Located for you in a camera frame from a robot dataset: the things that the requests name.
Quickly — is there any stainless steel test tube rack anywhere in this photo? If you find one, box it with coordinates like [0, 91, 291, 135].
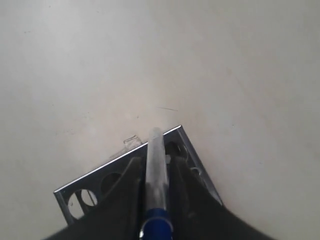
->
[53, 125, 223, 225]

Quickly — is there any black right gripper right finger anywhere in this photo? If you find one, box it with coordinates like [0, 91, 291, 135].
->
[169, 156, 270, 240]

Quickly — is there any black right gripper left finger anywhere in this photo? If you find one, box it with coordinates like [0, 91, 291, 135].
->
[47, 157, 146, 240]

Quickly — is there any blue capped tube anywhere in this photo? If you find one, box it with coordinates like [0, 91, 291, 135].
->
[142, 127, 173, 240]

